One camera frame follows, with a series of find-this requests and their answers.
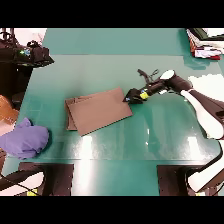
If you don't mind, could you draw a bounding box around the purple garment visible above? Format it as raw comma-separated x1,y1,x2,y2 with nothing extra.
0,117,51,160

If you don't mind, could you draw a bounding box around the brown T-shirt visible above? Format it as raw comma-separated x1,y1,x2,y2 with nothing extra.
63,86,134,137

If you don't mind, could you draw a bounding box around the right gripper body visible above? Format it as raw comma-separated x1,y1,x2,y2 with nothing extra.
127,86,151,105

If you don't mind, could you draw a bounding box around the heap of clothes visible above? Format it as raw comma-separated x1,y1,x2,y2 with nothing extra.
185,28,224,61

